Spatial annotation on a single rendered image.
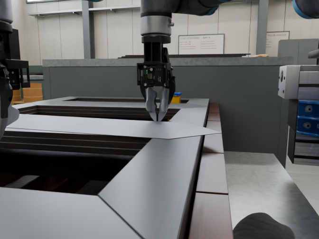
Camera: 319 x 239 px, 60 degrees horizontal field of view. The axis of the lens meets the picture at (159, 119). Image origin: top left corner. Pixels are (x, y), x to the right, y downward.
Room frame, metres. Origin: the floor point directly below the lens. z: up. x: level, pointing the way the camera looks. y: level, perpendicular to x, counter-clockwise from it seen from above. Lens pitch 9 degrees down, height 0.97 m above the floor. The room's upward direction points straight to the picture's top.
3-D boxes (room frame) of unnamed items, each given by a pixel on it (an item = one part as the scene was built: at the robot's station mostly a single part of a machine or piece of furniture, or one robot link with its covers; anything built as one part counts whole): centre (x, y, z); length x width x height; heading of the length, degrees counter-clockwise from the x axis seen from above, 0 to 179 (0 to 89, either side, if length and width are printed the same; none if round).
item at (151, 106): (0.69, 0.02, 0.89); 0.06 x 0.03 x 0.09; 169
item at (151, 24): (0.69, 0.01, 1.08); 0.08 x 0.08 x 0.05
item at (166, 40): (0.68, 0.01, 1.00); 0.09 x 0.08 x 0.12; 169
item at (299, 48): (8.38, -4.06, 0.97); 1.00 x 0.48 x 1.95; 74
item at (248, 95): (1.46, 0.01, 0.50); 1.30 x 0.04 x 1.01; 79
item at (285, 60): (1.73, -0.04, 1.03); 1.30 x 0.60 x 0.04; 79
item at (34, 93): (8.39, 4.17, 0.47); 1.32 x 0.80 x 0.95; 74
